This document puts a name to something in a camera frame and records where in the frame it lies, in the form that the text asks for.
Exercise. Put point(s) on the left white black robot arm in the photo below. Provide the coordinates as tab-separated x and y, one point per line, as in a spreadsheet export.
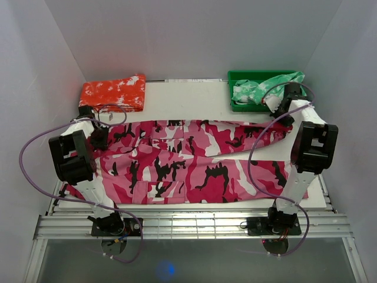
73	156

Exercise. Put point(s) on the folded orange white trousers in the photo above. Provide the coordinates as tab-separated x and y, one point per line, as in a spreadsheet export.
128	93

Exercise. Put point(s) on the aluminium frame rail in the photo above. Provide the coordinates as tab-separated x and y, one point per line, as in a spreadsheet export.
191	225

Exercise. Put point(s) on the green plastic bin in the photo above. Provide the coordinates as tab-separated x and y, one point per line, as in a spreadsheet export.
277	91

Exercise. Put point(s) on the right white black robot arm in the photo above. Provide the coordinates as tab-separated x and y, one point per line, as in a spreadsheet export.
312	152

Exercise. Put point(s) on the pink camouflage trousers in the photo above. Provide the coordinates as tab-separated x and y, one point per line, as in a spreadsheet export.
185	161

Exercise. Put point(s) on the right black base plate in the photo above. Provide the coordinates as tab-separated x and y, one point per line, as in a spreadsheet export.
263	226

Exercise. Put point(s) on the green tie-dye trousers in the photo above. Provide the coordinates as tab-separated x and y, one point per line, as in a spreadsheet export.
251	90

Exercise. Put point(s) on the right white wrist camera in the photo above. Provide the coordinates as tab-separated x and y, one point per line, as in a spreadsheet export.
272	102

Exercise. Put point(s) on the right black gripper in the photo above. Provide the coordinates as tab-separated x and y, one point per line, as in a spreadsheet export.
287	123

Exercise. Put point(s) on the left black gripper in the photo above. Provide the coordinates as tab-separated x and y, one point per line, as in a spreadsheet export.
101	145

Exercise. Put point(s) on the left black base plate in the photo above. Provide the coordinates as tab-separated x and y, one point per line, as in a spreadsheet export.
131	228

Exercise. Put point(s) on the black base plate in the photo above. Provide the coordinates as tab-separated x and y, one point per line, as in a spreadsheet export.
131	228
263	226

